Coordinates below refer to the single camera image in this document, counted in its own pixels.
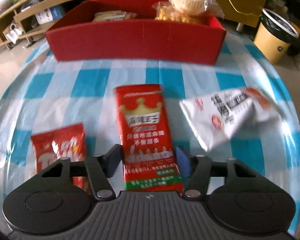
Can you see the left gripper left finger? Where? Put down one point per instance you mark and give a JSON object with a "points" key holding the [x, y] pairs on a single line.
{"points": [[99, 169]]}

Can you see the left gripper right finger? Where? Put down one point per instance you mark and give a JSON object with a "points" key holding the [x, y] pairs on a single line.
{"points": [[196, 170]]}

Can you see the red Trolli gummy packet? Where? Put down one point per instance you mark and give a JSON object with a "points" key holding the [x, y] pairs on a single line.
{"points": [[65, 142]]}

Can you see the red crown snack packet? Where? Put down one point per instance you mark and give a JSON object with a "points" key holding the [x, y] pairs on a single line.
{"points": [[148, 158]]}

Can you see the white spicy strip packet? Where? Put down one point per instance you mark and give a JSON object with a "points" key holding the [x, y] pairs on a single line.
{"points": [[215, 118]]}

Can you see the yellow toast bread package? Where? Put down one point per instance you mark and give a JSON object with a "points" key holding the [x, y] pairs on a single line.
{"points": [[115, 15]]}

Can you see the waffle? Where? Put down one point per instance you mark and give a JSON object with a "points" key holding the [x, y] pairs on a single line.
{"points": [[165, 12]]}

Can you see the round white cake package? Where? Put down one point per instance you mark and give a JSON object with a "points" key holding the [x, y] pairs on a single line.
{"points": [[197, 7]]}

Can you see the blue white checkered tablecloth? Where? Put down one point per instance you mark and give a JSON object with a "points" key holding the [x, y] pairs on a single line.
{"points": [[46, 94]]}

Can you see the red cardboard box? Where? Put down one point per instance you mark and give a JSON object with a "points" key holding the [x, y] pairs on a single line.
{"points": [[76, 37]]}

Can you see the yellow trash bin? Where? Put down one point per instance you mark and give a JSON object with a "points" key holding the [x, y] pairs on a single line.
{"points": [[274, 36]]}

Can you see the blue white carton box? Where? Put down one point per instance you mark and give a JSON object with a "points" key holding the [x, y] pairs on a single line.
{"points": [[49, 15]]}

